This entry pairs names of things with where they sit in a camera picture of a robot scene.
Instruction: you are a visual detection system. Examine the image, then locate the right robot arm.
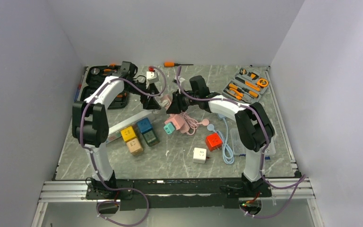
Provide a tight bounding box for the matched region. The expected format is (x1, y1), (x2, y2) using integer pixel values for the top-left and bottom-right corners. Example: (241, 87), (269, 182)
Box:
(166, 76), (275, 196)

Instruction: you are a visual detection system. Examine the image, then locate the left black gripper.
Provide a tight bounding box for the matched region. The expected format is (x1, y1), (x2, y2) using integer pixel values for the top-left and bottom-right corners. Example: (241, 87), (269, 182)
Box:
(125, 80), (162, 110)

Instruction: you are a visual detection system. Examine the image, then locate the black tool case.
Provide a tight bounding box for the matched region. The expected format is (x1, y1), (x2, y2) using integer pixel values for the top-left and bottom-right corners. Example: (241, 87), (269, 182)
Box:
(77, 64), (129, 109)

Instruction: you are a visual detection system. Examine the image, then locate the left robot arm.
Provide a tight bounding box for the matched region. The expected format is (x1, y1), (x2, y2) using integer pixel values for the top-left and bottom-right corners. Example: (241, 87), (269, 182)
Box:
(71, 61), (166, 199)

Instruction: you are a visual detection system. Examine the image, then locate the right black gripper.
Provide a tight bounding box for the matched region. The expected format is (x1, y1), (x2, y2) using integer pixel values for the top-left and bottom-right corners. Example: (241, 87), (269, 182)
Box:
(166, 89), (199, 114)

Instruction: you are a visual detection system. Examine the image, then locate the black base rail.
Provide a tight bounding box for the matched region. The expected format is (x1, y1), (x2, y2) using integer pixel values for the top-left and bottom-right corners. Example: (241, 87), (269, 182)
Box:
(85, 177), (272, 211)

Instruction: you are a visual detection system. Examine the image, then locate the white cube adapter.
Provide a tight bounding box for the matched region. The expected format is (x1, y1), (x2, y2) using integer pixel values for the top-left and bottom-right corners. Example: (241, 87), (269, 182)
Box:
(193, 148), (207, 164)

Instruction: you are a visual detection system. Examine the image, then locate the white power strip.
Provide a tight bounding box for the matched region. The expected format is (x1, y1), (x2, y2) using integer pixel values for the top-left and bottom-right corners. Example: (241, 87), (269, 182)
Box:
(106, 110), (152, 144)

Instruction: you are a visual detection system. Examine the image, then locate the teal cube adapter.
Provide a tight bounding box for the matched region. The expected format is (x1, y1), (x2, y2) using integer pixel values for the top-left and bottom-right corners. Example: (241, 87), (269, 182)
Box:
(164, 122), (176, 135)

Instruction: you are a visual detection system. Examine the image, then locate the pink coiled cable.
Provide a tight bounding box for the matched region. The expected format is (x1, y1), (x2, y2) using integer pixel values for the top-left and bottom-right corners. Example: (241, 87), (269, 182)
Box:
(181, 112), (210, 136)

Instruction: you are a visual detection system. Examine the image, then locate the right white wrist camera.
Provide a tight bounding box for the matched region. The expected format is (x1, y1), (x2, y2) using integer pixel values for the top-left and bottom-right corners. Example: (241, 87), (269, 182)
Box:
(173, 78), (185, 85)

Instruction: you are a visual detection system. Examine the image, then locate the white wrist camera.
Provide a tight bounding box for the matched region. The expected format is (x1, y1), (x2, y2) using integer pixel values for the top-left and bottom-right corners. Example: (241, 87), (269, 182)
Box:
(173, 78), (185, 85)
(146, 71), (159, 84)

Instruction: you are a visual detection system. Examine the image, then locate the beige cube adapter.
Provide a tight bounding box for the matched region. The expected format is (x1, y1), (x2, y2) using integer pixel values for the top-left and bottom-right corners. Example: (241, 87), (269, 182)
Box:
(126, 138), (144, 156)

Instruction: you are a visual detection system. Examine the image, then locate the light blue power strip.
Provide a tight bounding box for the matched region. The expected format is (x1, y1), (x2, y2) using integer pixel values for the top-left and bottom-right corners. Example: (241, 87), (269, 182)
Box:
(217, 113), (227, 121)

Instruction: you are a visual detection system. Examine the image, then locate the red cube adapter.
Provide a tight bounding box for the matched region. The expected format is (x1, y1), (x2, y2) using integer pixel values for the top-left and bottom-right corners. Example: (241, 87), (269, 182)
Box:
(205, 132), (223, 152)

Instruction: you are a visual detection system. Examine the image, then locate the yellow cube adapter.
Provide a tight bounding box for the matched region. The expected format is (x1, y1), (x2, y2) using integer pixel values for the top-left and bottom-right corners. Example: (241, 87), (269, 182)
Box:
(120, 126), (137, 142)

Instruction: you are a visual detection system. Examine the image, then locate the light blue round plug cable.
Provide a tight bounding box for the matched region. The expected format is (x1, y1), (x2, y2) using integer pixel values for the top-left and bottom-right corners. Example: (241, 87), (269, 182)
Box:
(206, 119), (235, 165)

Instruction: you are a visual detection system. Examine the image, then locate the blue red pen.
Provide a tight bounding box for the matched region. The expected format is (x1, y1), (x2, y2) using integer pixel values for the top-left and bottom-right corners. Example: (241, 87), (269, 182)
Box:
(74, 66), (87, 102)

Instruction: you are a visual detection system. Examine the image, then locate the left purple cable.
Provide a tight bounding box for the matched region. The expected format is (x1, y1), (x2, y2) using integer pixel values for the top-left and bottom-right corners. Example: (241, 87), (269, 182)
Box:
(79, 66), (167, 227)

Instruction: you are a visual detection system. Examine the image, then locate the clear screw box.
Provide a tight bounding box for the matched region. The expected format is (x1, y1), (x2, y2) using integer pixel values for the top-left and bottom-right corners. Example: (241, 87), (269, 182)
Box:
(228, 128), (276, 159)

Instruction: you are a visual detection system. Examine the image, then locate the pink cube adapter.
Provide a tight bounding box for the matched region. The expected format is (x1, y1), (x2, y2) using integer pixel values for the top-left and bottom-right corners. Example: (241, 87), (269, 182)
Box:
(164, 114), (190, 133)

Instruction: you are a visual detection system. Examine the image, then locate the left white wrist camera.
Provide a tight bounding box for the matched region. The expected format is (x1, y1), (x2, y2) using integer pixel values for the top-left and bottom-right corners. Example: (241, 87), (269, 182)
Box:
(146, 71), (159, 84)

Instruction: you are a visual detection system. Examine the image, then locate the dark green cube adapter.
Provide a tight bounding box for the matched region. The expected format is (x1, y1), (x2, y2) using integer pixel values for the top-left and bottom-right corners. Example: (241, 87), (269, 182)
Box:
(142, 130), (160, 147)

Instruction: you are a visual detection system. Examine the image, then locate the orange handled screwdriver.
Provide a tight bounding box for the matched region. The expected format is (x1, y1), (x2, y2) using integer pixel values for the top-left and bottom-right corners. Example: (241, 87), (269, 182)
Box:
(163, 62), (193, 68)

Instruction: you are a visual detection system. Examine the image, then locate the pink power strip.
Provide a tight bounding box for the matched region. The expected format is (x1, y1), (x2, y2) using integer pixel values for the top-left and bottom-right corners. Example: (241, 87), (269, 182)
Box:
(159, 94), (172, 110)

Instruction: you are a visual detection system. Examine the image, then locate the grey tool case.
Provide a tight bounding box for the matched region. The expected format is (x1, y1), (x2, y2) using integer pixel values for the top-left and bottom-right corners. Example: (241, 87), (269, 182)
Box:
(222, 67), (269, 104)

